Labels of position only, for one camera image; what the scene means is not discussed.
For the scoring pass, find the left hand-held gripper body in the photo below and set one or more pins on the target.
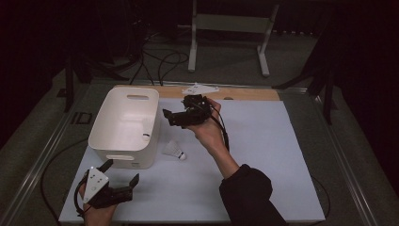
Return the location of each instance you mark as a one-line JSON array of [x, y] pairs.
[[95, 184]]

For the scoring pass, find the metal floor rail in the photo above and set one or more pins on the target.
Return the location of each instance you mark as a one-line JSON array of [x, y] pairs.
[[343, 160], [40, 158], [251, 85]]

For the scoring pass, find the person's left hand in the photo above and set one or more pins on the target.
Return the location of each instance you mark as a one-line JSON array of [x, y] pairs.
[[97, 216]]

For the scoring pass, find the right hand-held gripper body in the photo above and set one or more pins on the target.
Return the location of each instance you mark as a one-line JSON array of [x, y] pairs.
[[194, 116]]

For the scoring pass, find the white plastic storage bin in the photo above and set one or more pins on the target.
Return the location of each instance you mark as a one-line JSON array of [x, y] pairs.
[[122, 122]]

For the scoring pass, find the person's right hand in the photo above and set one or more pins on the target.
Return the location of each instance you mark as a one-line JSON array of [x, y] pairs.
[[210, 135]]

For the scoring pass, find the white metal stand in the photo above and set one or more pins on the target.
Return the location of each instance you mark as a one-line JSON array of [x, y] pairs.
[[232, 23]]

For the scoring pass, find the black metal stand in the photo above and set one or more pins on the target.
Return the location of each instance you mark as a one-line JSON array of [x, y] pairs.
[[327, 100], [69, 84]]

